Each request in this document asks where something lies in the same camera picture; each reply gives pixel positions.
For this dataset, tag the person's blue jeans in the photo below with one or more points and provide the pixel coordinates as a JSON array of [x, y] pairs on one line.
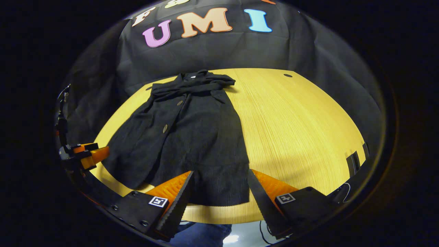
[[202, 235]]

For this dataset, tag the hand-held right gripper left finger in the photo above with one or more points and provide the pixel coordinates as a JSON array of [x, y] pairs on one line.
[[180, 202]]

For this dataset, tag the black jacket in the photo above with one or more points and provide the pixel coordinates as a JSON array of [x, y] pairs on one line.
[[192, 137]]

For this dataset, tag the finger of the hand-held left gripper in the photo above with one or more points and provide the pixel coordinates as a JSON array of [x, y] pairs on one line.
[[97, 155]]

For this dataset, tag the black backdrop cloth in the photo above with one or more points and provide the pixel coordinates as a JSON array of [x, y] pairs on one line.
[[223, 51]]

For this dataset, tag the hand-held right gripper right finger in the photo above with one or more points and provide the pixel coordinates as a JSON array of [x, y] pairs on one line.
[[262, 206]]

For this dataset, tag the dark slatted object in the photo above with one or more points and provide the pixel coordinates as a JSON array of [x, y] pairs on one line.
[[350, 164]]

